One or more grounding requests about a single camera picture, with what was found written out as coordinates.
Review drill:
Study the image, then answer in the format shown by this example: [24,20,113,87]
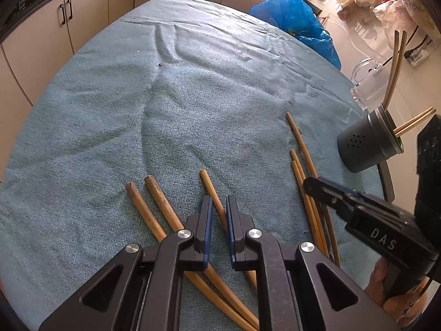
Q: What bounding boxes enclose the clear glass mug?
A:
[351,58,393,111]

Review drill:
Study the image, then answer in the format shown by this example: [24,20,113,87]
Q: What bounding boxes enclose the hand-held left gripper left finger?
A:
[38,196,214,331]

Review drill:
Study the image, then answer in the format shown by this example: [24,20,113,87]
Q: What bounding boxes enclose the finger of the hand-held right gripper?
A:
[322,178,383,207]
[302,176,362,221]

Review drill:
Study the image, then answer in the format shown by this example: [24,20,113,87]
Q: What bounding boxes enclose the dark grey chopstick holder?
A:
[337,105,404,173]

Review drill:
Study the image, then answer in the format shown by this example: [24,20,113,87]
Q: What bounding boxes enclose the white wall power outlet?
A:
[407,39,435,66]

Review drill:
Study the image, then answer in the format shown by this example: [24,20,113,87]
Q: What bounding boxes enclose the wooden chopstick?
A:
[145,175,260,330]
[394,110,437,138]
[200,169,258,291]
[385,32,407,109]
[286,112,341,268]
[126,181,257,331]
[382,30,400,107]
[290,149,329,254]
[291,160,325,253]
[393,106,434,134]

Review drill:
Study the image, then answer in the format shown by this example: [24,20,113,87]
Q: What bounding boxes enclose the black phone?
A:
[377,160,396,203]

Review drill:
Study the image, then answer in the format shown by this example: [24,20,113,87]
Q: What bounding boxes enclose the bunch of hanging plastic bags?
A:
[336,0,435,33]

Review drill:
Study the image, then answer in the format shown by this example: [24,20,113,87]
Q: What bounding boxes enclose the cream lower kitchen cabinets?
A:
[0,0,304,111]

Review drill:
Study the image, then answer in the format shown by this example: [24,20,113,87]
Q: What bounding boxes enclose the blue table cloth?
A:
[0,0,393,331]

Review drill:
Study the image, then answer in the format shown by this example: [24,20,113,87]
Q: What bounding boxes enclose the person's right hand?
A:
[366,258,431,322]

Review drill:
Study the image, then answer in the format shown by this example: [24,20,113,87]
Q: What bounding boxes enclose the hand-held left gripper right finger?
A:
[225,195,402,331]

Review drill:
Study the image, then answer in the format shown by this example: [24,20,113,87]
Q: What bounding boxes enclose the blue plastic bag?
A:
[249,0,341,70]

